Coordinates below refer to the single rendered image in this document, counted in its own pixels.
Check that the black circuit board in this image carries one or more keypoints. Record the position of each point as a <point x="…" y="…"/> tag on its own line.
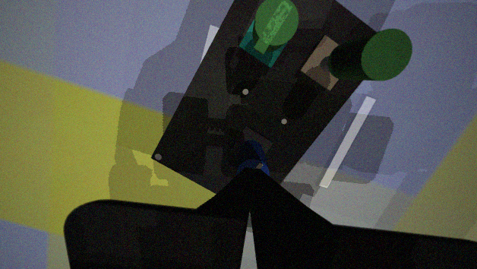
<point x="274" y="76"/>

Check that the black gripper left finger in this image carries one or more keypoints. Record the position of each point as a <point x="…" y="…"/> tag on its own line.
<point x="114" y="234"/>

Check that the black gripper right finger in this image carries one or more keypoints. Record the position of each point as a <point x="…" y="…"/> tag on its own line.
<point x="289" y="235"/>

